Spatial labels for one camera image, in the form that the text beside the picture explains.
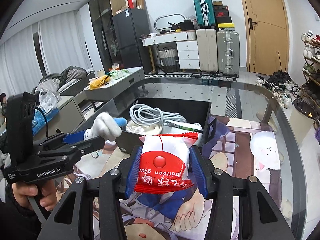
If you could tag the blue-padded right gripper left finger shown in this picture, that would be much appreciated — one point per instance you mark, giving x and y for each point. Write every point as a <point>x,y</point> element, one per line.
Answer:
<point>116,185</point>

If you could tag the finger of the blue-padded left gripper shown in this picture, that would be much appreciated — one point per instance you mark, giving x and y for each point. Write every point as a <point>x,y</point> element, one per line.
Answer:
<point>71,137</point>
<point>82,147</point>

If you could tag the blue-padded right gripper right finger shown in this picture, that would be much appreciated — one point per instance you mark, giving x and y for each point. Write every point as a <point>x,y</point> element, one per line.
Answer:
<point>216,185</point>

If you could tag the white plush toy blue hat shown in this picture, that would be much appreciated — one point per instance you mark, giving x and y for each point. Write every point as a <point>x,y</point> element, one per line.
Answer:
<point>104,126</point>

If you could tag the red white snack packet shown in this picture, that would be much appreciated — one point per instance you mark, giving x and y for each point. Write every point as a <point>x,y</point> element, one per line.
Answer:
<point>164,163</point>

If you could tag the green white snack packet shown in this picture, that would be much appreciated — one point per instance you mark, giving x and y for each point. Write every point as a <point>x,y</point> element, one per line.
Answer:
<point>174,125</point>

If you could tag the person's left hand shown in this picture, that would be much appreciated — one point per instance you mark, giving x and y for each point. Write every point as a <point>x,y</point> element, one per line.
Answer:
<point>22,191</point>

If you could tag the grey side cabinet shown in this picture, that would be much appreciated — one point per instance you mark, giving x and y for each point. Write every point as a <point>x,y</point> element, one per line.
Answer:
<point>69,117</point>

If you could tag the grey sofa with clothes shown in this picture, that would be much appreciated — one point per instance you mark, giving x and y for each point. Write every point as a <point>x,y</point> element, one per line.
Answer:
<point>71,81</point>

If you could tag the yellow plastic bag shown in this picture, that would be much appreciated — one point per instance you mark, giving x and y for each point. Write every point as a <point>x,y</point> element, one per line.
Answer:
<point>99,81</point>

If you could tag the black cardboard box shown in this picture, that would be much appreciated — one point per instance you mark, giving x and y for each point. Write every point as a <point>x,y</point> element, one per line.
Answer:
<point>148,116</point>

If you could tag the grey coffee table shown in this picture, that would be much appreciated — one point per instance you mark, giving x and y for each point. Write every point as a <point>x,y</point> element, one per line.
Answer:
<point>114,88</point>

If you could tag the black refrigerator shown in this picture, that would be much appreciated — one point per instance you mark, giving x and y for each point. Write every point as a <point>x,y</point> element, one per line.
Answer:
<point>130,26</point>

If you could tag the black umbrella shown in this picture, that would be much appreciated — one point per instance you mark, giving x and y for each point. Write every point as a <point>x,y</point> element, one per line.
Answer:
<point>281,76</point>

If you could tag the woven laundry basket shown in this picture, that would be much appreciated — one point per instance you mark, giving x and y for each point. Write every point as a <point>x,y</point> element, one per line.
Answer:
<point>168,57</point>

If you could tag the wooden shoe rack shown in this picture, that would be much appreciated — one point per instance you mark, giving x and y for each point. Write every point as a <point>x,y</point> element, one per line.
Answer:
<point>310,69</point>

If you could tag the white desk with drawers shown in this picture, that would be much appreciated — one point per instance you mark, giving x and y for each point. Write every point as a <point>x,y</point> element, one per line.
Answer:
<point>183,42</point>

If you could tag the silver suitcase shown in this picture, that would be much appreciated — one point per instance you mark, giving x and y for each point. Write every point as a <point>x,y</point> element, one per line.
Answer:
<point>228,53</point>

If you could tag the beige suitcase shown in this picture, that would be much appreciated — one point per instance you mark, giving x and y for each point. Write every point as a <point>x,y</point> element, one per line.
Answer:
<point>207,48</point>

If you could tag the dark glass display cabinet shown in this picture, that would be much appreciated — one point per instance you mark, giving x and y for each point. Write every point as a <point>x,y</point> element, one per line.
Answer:
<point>102,13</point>

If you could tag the oval mirror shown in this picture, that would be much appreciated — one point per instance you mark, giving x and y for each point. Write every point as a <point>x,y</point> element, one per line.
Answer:
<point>164,22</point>

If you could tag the stack of shoe boxes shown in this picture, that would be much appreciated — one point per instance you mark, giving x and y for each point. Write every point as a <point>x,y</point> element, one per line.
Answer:
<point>223,19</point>

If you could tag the wooden door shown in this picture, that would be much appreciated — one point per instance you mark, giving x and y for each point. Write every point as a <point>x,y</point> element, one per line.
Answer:
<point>267,35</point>

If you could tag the teal suitcase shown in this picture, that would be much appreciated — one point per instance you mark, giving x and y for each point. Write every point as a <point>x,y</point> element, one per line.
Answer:
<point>205,13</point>

